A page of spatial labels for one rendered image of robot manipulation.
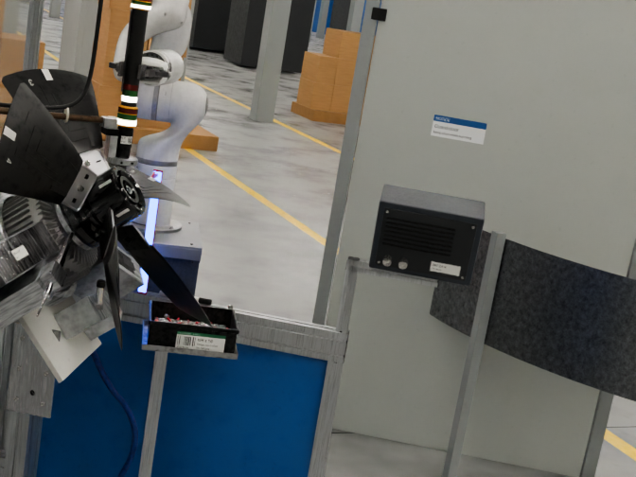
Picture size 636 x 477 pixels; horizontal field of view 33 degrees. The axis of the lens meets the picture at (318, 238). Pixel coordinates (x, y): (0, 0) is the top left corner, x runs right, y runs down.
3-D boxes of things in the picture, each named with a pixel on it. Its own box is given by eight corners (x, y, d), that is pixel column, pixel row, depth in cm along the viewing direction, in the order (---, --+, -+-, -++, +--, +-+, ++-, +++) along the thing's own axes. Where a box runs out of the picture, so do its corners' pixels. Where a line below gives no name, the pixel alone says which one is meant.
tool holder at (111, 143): (102, 164, 235) (107, 119, 233) (93, 157, 241) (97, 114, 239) (141, 167, 239) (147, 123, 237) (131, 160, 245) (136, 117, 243)
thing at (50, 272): (51, 294, 209) (38, 278, 208) (57, 280, 215) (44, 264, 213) (62, 288, 209) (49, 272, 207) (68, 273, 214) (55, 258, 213)
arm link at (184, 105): (136, 155, 315) (147, 74, 310) (200, 165, 317) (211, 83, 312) (133, 163, 303) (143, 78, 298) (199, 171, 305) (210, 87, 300)
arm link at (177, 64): (132, 49, 254) (171, 50, 253) (148, 48, 267) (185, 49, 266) (133, 85, 255) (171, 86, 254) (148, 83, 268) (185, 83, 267)
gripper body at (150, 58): (170, 88, 252) (158, 90, 241) (128, 80, 253) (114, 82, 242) (175, 56, 251) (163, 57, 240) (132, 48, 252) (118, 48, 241)
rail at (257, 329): (8, 298, 287) (12, 270, 285) (15, 294, 291) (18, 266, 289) (343, 363, 280) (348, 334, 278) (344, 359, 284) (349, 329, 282)
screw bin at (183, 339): (145, 348, 258) (149, 320, 257) (146, 326, 274) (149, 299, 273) (235, 358, 262) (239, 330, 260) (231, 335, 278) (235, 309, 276)
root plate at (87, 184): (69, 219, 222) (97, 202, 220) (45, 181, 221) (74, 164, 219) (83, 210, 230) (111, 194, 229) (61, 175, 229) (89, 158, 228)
